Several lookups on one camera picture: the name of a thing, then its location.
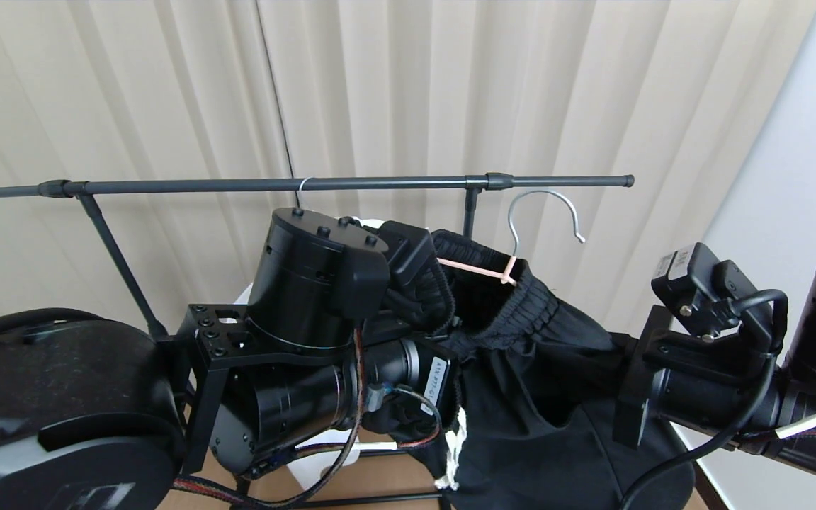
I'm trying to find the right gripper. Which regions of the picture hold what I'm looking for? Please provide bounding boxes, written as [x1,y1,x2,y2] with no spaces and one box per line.
[612,331,782,449]

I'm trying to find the black shorts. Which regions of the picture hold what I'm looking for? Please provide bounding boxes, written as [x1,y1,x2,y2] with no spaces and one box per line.
[392,228,696,510]

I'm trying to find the white printed t-shirt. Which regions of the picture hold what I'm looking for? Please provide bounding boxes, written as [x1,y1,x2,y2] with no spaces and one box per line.
[234,216,389,487]

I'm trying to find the black clothes rack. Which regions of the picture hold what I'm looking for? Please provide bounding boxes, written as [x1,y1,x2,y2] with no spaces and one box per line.
[0,174,635,510]

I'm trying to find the beige curtain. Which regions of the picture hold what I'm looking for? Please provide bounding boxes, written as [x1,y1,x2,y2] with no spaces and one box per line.
[0,0,816,342]

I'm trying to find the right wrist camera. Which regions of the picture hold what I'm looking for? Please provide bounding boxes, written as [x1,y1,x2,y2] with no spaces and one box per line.
[636,242,790,356]

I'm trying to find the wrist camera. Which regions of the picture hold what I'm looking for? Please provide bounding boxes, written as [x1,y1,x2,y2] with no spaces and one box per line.
[378,221,439,285]
[636,242,790,356]

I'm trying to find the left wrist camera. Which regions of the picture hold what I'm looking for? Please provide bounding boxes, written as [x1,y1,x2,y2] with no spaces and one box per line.
[378,221,439,285]

